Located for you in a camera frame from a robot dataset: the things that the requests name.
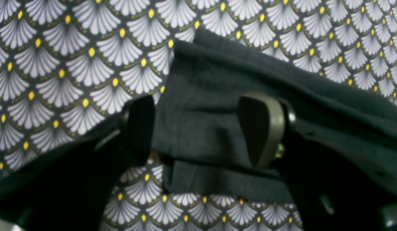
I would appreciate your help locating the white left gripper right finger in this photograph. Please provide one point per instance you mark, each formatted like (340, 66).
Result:
(334, 188)

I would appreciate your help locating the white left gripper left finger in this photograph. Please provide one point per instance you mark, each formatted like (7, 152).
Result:
(68, 188)

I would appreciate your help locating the dark grey T-shirt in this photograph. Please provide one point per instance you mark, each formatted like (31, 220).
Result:
(198, 132)

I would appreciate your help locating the fan-patterned table cloth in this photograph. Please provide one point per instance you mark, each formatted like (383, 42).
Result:
(67, 64)

